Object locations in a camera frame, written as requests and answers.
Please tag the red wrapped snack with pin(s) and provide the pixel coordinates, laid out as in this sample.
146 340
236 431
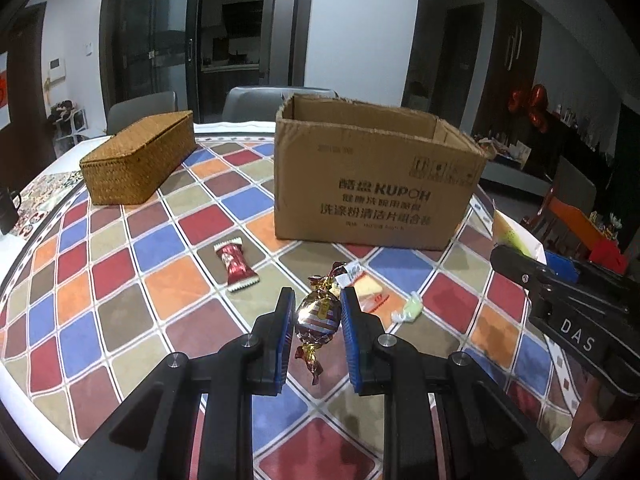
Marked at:
239 273

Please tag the grey chair right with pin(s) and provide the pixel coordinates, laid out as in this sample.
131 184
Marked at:
573 188

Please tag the woven wicker lidded box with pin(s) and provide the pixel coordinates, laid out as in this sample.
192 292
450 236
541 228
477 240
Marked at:
131 165

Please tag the red foil balloon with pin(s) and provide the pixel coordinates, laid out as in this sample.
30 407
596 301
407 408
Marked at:
533 103

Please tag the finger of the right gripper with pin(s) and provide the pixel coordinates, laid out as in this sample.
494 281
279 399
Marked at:
563 267
522 270

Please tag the red wooden chair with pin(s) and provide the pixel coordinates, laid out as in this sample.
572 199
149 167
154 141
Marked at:
578 224

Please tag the pale green wrapped candy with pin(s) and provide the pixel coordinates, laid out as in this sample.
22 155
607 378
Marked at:
410 311

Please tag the orange clear snack packet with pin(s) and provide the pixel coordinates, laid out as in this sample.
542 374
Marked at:
370 293

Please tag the glass sliding door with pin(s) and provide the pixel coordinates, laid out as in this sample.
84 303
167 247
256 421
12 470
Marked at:
143 49

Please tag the grey chair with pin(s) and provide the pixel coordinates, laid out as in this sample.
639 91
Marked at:
573 188
123 114
261 103

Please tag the open cardboard box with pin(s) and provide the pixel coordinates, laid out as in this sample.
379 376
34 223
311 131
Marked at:
358 173

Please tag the red striped foil candy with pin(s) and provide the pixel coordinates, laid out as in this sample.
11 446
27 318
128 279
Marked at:
317 319

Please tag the white shelf with toys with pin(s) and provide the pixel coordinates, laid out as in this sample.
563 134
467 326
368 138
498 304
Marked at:
68 121

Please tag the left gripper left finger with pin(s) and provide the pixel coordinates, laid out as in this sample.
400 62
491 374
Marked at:
193 412

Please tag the white low tv bench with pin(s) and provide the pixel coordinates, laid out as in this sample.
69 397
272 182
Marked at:
512 177

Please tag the black mug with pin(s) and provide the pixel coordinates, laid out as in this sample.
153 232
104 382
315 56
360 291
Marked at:
10 203

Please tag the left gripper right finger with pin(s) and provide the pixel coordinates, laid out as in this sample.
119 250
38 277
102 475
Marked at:
443 417

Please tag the grey chair middle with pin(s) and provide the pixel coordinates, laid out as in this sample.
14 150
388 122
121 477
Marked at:
261 103

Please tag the grey chair left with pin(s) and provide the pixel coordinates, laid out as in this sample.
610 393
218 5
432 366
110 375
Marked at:
123 114

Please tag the colourful diamond pattern tablecloth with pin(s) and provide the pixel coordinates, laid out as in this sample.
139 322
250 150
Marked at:
93 297

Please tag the green white snack packet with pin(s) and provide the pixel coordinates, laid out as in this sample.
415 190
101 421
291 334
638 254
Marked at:
506 231

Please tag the red cloth on chair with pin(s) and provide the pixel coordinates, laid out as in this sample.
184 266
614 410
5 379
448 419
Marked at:
607 254

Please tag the right hand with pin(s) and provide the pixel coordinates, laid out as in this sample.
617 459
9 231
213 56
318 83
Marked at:
590 435

